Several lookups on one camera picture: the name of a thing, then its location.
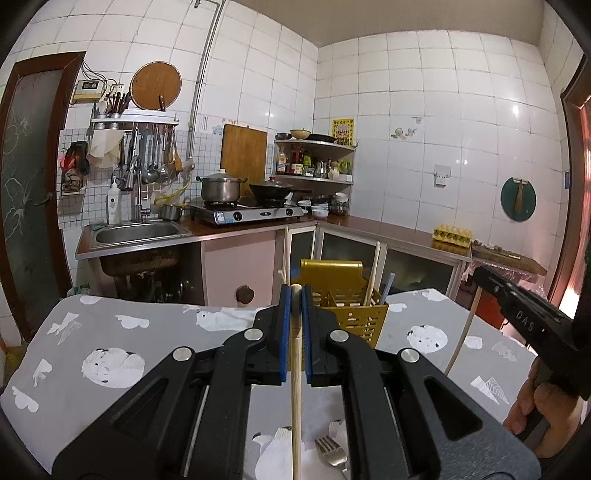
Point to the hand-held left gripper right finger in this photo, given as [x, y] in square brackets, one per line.
[307, 332]

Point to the beige wall switch box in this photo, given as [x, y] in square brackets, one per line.
[87, 91]

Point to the steel wall rack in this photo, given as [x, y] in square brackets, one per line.
[134, 121]

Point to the steel sink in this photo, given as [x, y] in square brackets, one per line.
[134, 233]

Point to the wall stickers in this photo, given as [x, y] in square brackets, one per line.
[404, 133]

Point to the round wooden board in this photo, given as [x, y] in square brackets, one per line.
[155, 86]

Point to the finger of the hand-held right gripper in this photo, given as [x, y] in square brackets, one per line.
[491, 284]

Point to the glass jar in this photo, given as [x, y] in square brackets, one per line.
[340, 205]

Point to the wooden chopstick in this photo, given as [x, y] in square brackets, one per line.
[285, 254]
[464, 332]
[372, 272]
[296, 415]

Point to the beige hanging cloth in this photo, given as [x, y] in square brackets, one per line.
[105, 150]

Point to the steel gas stove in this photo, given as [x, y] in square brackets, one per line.
[249, 214]

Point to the white soap bottle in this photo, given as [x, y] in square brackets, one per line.
[113, 205]

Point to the steel pot with lid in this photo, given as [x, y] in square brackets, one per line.
[221, 188]

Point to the row of condiment bottles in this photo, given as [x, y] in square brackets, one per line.
[309, 166]

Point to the reddish wooden door frame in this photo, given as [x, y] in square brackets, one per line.
[572, 194]

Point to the yellow wall poster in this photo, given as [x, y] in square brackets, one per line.
[343, 131]

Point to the thick wooden chopping block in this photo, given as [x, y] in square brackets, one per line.
[508, 261]

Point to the white wall socket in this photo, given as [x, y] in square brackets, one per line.
[442, 175]

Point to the small steel pot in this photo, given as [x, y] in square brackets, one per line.
[171, 212]

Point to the steel corner shelf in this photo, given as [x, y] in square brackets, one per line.
[318, 144]

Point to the beige ceramic bowl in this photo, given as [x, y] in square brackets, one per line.
[300, 134]

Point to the kitchen counter cabinet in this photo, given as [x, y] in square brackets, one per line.
[240, 258]

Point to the grey wall pipe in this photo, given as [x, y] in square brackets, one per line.
[203, 83]

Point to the row of hanging steel utensils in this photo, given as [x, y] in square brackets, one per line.
[154, 154]

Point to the pale blue chopstick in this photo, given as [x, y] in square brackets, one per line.
[388, 286]

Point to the yellow egg tray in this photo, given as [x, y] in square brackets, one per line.
[453, 235]

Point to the steel fork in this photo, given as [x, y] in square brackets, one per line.
[330, 453]

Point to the yellow plastic utensil holder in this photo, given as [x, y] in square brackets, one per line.
[364, 318]

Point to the black wok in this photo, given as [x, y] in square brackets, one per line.
[272, 189]

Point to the knife holder with knives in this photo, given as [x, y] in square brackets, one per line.
[115, 104]

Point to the stack of white bowls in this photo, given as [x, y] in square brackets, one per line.
[316, 210]

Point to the dark wooden glass door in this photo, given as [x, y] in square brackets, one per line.
[27, 207]

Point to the black shallow pan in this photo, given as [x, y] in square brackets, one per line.
[321, 137]

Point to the person's right hand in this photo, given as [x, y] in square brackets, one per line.
[549, 408]

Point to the green round hanging board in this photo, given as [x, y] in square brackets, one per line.
[518, 199]

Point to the steel faucet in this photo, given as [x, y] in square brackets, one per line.
[137, 189]

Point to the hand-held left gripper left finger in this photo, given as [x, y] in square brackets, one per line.
[286, 332]

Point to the rectangular wooden cutting board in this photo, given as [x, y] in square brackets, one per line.
[244, 152]

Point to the grey printed tablecloth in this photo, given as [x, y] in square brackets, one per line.
[152, 332]

